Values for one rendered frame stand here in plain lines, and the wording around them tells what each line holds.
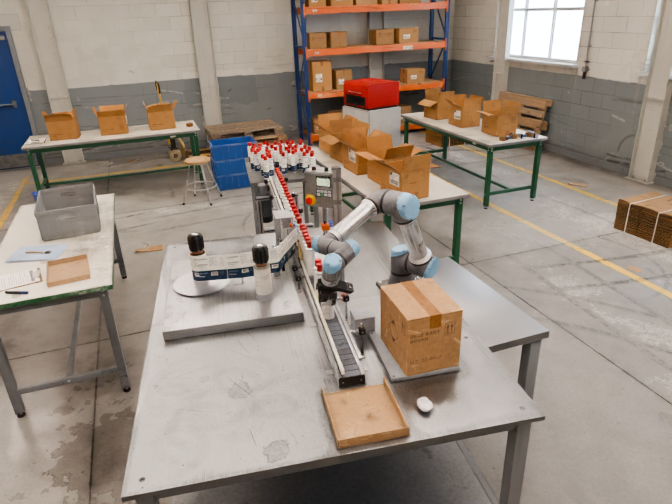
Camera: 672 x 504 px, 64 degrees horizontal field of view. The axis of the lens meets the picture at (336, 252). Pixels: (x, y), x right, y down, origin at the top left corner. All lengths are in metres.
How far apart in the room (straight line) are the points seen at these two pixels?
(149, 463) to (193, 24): 8.60
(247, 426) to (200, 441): 0.17
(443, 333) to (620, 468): 1.46
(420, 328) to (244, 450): 0.80
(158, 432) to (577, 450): 2.22
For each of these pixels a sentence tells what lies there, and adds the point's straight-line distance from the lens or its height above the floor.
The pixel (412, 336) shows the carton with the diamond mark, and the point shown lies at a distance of 2.17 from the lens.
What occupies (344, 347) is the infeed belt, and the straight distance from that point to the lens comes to 2.38.
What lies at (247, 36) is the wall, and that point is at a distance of 10.21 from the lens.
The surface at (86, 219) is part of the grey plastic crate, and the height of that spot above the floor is 0.91.
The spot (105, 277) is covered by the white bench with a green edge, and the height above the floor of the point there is 0.80.
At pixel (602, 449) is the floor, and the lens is 3.43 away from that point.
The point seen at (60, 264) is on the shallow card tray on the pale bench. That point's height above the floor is 0.80.
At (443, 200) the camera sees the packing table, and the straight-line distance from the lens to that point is 4.52.
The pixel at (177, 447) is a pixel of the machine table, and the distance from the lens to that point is 2.11.
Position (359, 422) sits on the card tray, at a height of 0.83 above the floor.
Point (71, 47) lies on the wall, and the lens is 10.03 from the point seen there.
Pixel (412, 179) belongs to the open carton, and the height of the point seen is 0.96.
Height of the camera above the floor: 2.23
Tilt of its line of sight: 24 degrees down
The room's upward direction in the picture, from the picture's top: 2 degrees counter-clockwise
